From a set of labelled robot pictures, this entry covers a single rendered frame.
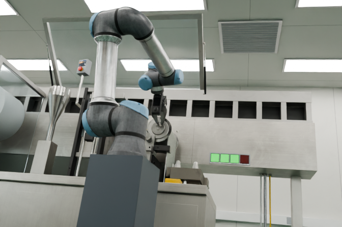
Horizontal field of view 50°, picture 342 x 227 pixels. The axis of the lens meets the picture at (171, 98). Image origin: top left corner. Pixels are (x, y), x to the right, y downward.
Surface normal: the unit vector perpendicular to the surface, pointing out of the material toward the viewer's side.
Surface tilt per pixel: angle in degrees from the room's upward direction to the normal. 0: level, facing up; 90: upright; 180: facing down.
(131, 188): 90
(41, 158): 90
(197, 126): 90
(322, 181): 90
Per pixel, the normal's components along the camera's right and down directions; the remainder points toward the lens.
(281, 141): -0.18, -0.40
